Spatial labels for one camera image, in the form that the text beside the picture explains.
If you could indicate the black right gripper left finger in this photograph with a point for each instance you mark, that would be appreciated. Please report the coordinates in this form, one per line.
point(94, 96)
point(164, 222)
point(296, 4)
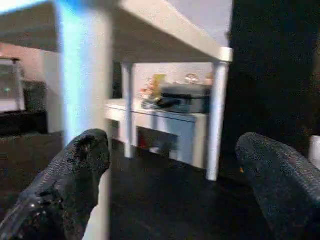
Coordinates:
point(62, 190)

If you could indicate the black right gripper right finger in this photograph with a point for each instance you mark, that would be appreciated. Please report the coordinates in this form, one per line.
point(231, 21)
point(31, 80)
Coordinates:
point(287, 190)

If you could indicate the white plastic table top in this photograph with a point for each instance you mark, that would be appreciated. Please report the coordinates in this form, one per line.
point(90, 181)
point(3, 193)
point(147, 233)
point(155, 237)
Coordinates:
point(162, 32)

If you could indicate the black mat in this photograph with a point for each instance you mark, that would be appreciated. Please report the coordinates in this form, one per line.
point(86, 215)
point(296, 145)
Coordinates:
point(162, 195)

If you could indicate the white cabinet with glass doors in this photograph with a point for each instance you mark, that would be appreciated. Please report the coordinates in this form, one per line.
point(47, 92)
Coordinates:
point(175, 125)

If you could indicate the grey bag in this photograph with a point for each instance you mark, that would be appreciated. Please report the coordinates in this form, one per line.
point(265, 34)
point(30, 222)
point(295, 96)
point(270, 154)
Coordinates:
point(187, 100)

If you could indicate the yellow carton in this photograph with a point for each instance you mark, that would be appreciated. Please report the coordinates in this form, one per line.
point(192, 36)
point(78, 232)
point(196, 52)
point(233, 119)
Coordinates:
point(159, 85)

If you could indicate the small beige object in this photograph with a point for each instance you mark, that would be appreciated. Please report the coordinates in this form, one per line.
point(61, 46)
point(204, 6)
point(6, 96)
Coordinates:
point(192, 77)

